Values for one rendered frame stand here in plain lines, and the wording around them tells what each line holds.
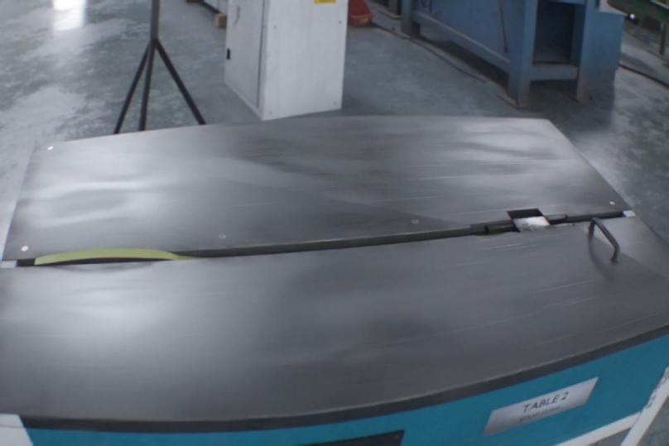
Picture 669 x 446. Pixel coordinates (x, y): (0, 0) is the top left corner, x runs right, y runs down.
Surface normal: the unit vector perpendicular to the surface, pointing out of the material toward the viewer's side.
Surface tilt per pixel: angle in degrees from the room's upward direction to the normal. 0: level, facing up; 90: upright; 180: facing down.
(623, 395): 90
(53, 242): 0
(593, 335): 0
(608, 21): 90
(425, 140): 0
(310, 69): 90
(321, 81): 90
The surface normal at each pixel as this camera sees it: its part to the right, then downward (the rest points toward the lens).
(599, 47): 0.44, 0.50
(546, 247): 0.05, -0.85
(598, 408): 0.22, 0.53
